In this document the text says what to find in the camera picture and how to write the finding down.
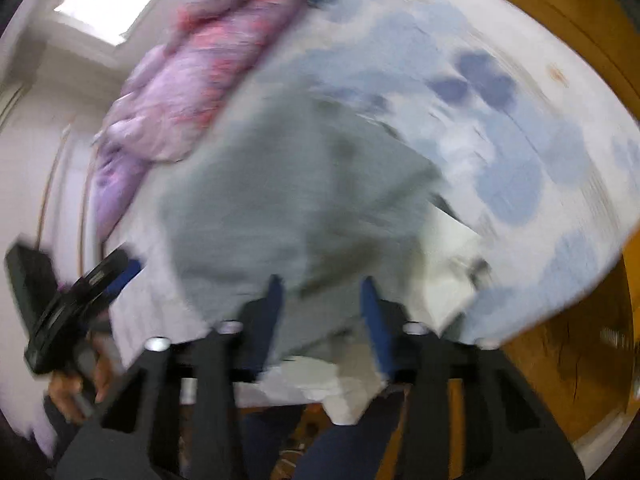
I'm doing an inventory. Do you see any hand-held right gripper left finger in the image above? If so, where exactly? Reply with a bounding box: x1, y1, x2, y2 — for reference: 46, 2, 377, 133
55, 274, 286, 480

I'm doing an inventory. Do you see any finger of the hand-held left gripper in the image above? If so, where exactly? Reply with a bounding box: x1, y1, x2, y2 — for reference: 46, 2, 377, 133
74, 249, 132, 307
106, 259, 145, 307

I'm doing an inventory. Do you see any person's left hand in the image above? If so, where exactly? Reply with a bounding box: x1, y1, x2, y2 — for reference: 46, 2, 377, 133
47, 337, 118, 423

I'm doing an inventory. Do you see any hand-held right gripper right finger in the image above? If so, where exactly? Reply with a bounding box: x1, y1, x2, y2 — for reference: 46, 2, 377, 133
361, 276, 586, 480

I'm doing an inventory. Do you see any bed with floral sheet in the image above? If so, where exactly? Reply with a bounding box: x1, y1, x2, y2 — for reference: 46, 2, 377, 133
107, 0, 640, 426

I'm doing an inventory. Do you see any grey hoodie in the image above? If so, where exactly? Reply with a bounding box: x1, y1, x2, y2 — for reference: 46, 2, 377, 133
157, 75, 441, 366

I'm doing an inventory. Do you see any purple floral quilt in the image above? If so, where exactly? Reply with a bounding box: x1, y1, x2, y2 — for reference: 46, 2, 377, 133
92, 0, 316, 241

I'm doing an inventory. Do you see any wooden headboard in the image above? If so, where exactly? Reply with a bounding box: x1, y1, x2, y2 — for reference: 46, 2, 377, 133
425, 0, 640, 121

